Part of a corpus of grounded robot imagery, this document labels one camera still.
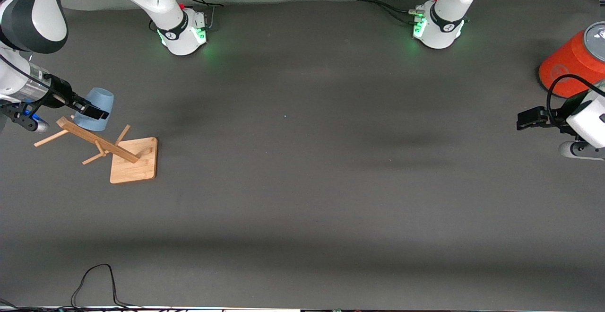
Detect thin black floor cable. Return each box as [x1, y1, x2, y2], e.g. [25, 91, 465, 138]
[0, 263, 171, 312]

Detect black right arm base cables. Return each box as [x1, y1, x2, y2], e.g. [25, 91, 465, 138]
[177, 0, 224, 31]

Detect black left arm base cables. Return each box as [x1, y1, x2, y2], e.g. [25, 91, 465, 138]
[357, 0, 419, 25]

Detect dark grey table mat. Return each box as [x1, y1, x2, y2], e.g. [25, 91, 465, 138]
[0, 0, 605, 310]

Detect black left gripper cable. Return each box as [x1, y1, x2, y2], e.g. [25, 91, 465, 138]
[546, 74, 605, 129]

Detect wooden cup rack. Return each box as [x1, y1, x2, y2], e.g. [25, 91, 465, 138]
[34, 116, 158, 184]

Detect black arm base cables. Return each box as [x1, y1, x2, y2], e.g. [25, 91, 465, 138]
[357, 0, 419, 25]
[177, 0, 224, 31]

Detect light blue cup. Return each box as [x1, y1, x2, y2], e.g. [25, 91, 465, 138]
[73, 88, 114, 131]

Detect orange cylindrical can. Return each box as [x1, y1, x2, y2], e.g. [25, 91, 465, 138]
[538, 21, 605, 99]

